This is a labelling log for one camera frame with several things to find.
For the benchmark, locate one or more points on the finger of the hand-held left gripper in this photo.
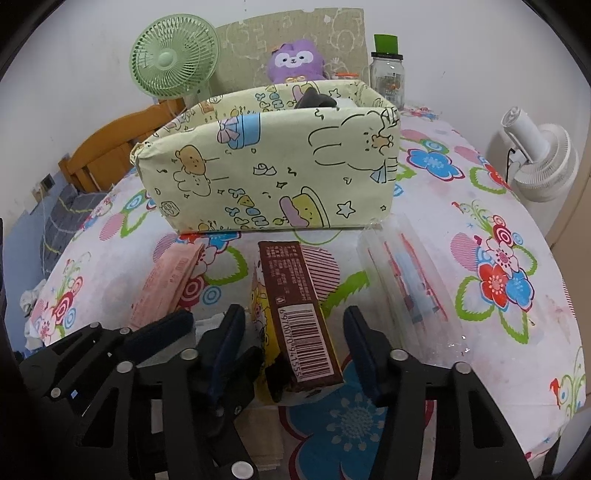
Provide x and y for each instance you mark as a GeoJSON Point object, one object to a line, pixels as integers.
{"type": "Point", "coordinates": [159, 328]}

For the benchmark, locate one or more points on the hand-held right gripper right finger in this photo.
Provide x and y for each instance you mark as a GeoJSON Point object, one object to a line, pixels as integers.
{"type": "Point", "coordinates": [364, 350]}

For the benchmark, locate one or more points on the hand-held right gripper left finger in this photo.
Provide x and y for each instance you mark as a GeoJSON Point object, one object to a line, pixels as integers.
{"type": "Point", "coordinates": [231, 341]}

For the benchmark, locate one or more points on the white cloth roll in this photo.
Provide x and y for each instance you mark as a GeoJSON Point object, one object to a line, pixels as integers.
{"type": "Point", "coordinates": [207, 323]}

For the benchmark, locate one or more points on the yellow cartoon packet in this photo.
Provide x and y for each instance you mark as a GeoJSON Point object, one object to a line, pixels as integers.
{"type": "Point", "coordinates": [261, 318]}

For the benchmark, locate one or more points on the pink packet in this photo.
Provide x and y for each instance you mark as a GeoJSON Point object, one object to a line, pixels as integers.
{"type": "Point", "coordinates": [161, 281]}

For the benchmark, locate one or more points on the clear plastic package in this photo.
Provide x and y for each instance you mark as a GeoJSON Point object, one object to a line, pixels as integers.
{"type": "Point", "coordinates": [406, 286]}

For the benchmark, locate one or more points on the brown rectangular box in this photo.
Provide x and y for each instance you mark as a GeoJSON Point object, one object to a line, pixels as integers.
{"type": "Point", "coordinates": [295, 295]}

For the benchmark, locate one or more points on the beige cloth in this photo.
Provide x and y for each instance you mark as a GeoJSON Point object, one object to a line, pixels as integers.
{"type": "Point", "coordinates": [261, 438]}

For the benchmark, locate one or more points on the yellow cartoon print storage box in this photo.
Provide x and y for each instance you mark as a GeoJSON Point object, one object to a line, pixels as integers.
{"type": "Point", "coordinates": [258, 184]}

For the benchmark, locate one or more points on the white item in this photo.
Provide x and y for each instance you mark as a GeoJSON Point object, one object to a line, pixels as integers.
{"type": "Point", "coordinates": [351, 104]}

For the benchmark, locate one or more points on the dark grey cloth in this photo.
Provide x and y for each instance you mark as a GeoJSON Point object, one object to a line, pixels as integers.
{"type": "Point", "coordinates": [314, 99]}

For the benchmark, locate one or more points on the white crumpled cloth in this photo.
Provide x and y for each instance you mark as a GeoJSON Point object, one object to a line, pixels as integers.
{"type": "Point", "coordinates": [30, 295]}

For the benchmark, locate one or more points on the grey plaid pillow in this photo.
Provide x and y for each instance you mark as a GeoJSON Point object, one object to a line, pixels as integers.
{"type": "Point", "coordinates": [69, 217]}

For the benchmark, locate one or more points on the blue bedsheet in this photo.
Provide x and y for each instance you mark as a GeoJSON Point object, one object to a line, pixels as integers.
{"type": "Point", "coordinates": [18, 258]}

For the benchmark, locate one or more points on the beige door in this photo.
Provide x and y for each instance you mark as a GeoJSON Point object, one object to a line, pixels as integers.
{"type": "Point", "coordinates": [570, 217]}

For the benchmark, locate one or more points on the white standing fan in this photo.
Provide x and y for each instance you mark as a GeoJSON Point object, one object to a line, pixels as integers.
{"type": "Point", "coordinates": [549, 161]}

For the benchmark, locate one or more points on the green desk fan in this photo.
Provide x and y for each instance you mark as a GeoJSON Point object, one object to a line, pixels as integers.
{"type": "Point", "coordinates": [166, 60]}

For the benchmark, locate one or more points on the glass jar with green lid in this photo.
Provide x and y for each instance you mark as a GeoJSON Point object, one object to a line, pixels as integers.
{"type": "Point", "coordinates": [388, 78]}

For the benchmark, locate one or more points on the small container with orange lid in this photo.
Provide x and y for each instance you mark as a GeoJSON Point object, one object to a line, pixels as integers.
{"type": "Point", "coordinates": [344, 74]}

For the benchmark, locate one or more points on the purple plush toy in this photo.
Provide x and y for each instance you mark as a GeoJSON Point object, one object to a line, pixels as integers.
{"type": "Point", "coordinates": [295, 60]}

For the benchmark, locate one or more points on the green patterned board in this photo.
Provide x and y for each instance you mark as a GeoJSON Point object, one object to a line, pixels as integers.
{"type": "Point", "coordinates": [244, 50]}

